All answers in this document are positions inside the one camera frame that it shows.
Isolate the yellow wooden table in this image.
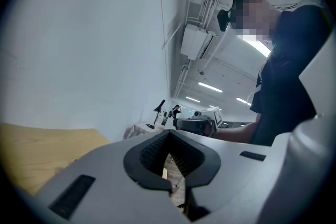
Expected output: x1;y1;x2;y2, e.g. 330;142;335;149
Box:
0;123;112;196

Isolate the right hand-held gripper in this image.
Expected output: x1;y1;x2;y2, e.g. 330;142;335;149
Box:
172;106;223;137

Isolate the black desk lamp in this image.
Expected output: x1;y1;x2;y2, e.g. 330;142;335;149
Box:
146;99;166;129

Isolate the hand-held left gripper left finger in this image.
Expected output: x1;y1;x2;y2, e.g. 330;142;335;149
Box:
26;130;191;224

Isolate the person's head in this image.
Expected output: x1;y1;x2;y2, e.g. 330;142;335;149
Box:
232;0;281;42

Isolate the person's right forearm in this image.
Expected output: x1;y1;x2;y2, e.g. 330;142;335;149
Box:
215;122;257;144

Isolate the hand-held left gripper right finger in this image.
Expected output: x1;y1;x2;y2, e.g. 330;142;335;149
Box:
167;130;288;224

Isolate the white wall conduit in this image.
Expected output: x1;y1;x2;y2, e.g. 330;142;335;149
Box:
156;0;171;98

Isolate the black head-worn camera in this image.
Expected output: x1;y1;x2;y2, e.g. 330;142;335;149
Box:
217;9;234;32

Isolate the white ceiling air conditioner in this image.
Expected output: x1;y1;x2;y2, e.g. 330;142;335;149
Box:
180;24;218;60

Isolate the person's black shirt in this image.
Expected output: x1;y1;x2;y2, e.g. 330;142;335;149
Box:
249;0;331;146

